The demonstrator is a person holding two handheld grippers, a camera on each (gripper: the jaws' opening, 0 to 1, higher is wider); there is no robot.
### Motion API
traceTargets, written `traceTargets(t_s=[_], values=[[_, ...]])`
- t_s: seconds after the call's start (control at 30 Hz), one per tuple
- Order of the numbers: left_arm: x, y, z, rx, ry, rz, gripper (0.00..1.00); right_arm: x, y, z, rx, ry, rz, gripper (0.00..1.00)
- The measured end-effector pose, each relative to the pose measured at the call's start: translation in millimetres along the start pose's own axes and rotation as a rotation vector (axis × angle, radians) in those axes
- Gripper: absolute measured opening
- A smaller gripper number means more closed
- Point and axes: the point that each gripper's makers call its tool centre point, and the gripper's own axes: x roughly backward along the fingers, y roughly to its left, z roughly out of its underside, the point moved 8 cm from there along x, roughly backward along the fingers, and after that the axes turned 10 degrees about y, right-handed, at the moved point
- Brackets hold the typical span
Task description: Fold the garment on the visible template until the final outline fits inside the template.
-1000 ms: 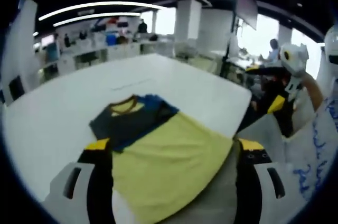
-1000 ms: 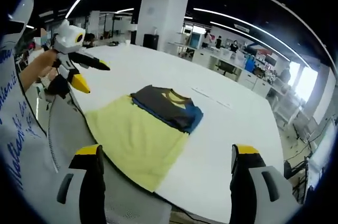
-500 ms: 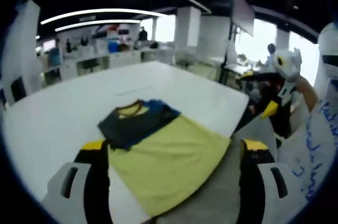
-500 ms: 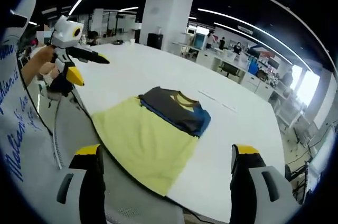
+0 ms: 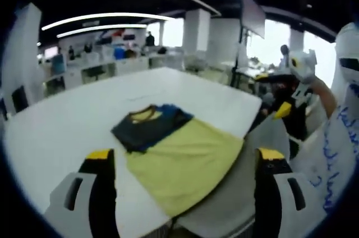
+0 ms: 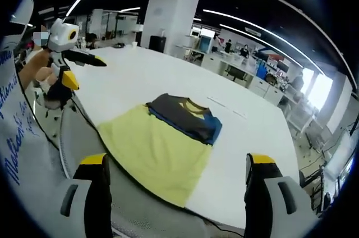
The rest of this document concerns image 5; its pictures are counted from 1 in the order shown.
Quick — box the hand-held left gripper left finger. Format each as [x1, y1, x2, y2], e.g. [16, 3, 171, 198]
[43, 149, 118, 238]

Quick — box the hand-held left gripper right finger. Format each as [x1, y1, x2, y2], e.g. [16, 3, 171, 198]
[254, 147, 328, 238]

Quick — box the yellow garment with dark sleeves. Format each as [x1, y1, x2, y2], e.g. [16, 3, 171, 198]
[111, 104, 244, 218]

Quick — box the black stand pole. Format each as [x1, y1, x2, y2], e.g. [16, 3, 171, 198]
[229, 26, 250, 87]

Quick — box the white worn device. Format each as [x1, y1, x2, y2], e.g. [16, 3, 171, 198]
[332, 23, 359, 98]

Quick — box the person's white printed shirt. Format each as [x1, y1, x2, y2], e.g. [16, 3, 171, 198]
[290, 103, 359, 222]

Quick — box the grey flat panel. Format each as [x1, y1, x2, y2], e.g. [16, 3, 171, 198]
[240, 0, 266, 39]

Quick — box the white square pillar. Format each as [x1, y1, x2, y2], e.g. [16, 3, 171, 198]
[1, 3, 43, 112]
[182, 8, 211, 56]

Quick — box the black cabinet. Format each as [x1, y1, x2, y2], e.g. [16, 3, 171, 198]
[11, 85, 29, 113]

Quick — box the row of white cabinets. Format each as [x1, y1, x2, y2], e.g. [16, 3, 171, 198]
[42, 49, 186, 95]

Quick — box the teal storage box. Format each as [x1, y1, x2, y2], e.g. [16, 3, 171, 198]
[52, 54, 67, 75]

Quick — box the blue crate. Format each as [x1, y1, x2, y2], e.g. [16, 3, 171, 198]
[113, 47, 127, 60]

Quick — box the long ceiling light strip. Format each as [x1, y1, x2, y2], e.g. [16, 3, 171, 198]
[41, 12, 176, 31]
[56, 24, 148, 39]

